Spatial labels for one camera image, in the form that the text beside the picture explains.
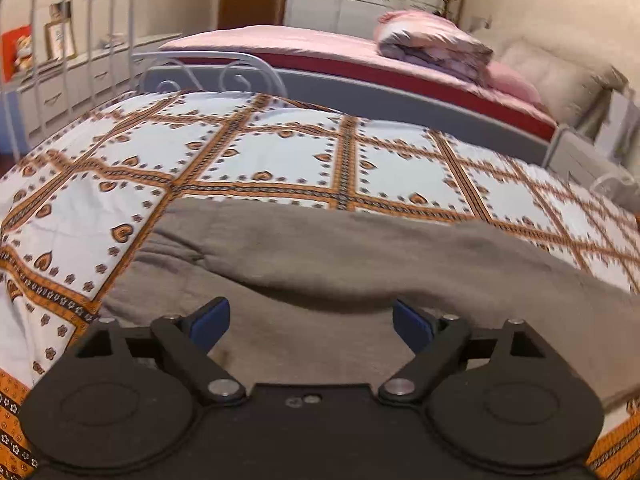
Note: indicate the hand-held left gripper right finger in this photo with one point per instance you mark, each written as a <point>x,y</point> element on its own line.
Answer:
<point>412,325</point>

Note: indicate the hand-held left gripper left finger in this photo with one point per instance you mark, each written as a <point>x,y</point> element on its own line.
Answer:
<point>210,325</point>

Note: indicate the grey-brown pants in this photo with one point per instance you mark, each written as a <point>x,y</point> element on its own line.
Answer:
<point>350,260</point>

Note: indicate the orange heart patterned bedsheet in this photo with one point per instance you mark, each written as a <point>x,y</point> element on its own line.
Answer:
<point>270,160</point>

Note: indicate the white nightstand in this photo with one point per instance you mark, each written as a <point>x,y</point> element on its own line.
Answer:
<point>580,157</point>

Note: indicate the pink pillow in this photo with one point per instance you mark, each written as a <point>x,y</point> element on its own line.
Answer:
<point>512,82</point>

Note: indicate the low white drawer cabinet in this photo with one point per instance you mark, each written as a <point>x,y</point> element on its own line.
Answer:
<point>85,80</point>

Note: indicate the pink rolled quilt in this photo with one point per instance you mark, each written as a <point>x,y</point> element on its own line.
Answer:
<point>435,40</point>

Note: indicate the beige cushion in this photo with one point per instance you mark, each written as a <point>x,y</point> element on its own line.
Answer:
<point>555,75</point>

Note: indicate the pink sheeted double bed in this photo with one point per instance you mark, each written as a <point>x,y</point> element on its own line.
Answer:
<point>310,47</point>

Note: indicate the orange stuffed toy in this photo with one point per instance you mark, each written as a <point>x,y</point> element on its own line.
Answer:
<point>24,52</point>

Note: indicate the red picture with teddy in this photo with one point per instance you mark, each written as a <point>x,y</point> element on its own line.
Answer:
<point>9,50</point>

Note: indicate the wooden picture frame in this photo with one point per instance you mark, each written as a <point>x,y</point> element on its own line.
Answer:
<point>61,40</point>

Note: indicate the white metal bed frame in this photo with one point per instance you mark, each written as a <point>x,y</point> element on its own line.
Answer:
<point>64,20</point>

